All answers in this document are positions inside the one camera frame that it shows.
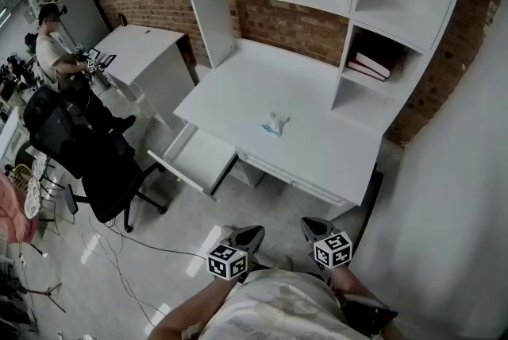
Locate grey board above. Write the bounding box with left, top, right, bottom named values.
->
left=59, top=0, right=112, bottom=49

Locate person's right forearm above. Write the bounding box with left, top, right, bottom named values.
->
left=329, top=265, right=383, bottom=304

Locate person's white printed shirt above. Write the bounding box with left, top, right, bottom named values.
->
left=198, top=269, right=372, bottom=340

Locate person's light shoe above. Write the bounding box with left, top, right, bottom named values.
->
left=273, top=255, right=295, bottom=272

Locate white desk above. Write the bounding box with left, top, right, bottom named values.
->
left=173, top=37, right=388, bottom=220

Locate white floor cable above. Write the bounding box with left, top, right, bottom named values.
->
left=80, top=217, right=170, bottom=328

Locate pink cloth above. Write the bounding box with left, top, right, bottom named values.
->
left=0, top=171, right=39, bottom=245

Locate patterned seat chair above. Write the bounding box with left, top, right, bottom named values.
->
left=23, top=153, right=76, bottom=236

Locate red book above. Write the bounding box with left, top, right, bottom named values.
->
left=354, top=51, right=398, bottom=79
left=347, top=60, right=388, bottom=83

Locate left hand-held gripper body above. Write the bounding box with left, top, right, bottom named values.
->
left=206, top=225, right=266, bottom=282

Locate white item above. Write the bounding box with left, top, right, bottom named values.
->
left=260, top=110, right=291, bottom=137

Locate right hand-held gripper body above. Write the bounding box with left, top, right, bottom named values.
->
left=300, top=216, right=354, bottom=271

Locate person's left forearm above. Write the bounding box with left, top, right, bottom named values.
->
left=147, top=276, right=243, bottom=340

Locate black office chair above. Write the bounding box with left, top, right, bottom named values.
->
left=22, top=86, right=167, bottom=233

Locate tripod stand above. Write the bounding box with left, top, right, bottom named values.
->
left=22, top=281, right=67, bottom=314

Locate black pouch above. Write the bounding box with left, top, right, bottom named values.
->
left=339, top=290, right=399, bottom=339

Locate wide white drawer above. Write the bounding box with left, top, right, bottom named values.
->
left=236, top=149, right=350, bottom=208

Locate yellow wire chair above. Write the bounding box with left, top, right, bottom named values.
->
left=13, top=163, right=33, bottom=188

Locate white desk drawer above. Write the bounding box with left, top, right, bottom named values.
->
left=147, top=122, right=239, bottom=201

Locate black floor cable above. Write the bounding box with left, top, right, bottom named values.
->
left=103, top=222, right=208, bottom=257

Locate white side table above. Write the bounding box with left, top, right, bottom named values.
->
left=91, top=23, right=198, bottom=131

